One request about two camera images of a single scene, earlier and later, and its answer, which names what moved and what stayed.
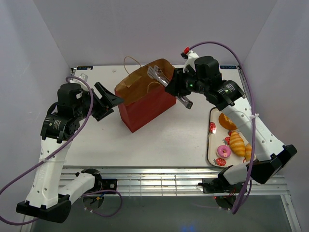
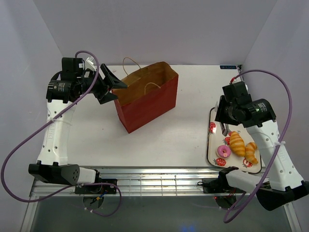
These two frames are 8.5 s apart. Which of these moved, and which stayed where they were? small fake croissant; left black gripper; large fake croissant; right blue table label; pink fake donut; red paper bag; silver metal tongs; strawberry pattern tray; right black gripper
Moved: left black gripper; silver metal tongs; right black gripper
Stayed: strawberry pattern tray; large fake croissant; small fake croissant; right blue table label; red paper bag; pink fake donut
